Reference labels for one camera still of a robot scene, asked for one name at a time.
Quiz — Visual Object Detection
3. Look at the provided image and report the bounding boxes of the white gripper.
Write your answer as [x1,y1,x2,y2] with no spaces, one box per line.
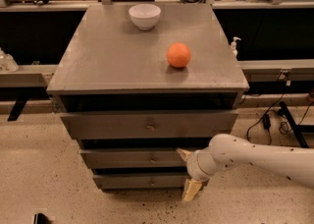
[177,147,218,202]

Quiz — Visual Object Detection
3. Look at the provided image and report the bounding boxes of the grey drawer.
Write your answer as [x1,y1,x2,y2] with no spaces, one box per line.
[79,147,196,169]
[61,110,237,140]
[93,173,188,191]

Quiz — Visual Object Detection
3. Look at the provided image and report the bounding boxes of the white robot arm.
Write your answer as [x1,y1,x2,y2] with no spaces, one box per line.
[177,134,314,202]

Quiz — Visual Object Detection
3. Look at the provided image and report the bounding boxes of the grey bottom drawer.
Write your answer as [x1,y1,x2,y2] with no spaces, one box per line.
[93,173,188,191]

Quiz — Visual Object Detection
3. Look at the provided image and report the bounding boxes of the grey top drawer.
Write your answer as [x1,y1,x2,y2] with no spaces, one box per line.
[61,110,237,140]

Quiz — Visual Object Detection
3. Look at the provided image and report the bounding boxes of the grey drawer cabinet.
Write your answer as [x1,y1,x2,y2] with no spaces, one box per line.
[47,3,249,176]

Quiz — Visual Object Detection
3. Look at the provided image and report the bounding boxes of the orange fruit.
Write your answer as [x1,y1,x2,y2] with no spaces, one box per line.
[166,43,191,68]

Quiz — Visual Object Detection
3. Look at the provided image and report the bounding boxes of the black stand leg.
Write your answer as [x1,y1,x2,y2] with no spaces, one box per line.
[279,101,314,148]

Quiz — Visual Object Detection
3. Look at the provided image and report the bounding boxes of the white pump bottle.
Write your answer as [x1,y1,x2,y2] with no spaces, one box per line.
[230,36,241,56]

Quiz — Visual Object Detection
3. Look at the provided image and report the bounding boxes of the small black floor object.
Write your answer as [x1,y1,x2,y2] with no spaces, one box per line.
[33,213,48,224]

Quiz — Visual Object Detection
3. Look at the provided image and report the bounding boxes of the white ceramic bowl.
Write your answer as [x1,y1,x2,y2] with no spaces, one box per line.
[129,4,161,30]

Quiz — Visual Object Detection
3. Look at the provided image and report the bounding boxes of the black floor cable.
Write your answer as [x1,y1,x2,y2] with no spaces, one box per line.
[245,70,314,146]

